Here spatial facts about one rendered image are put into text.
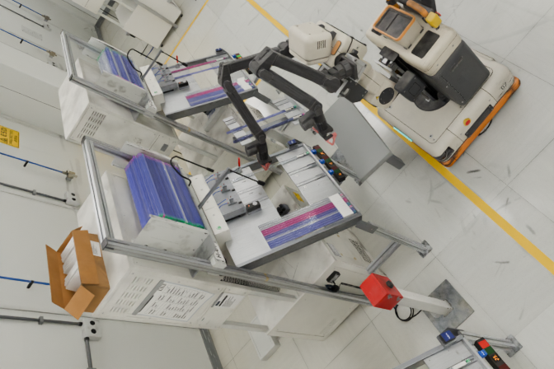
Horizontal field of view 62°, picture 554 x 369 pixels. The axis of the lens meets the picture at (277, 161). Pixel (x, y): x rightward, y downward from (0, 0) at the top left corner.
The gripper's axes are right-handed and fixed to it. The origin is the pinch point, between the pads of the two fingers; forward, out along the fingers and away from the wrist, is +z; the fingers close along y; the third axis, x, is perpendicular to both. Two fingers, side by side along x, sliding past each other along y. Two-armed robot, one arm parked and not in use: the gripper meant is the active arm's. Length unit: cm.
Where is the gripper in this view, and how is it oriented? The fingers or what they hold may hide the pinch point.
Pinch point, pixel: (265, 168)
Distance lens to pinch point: 277.2
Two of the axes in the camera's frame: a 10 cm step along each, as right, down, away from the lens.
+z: 1.1, 7.5, 6.5
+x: 9.1, -3.4, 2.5
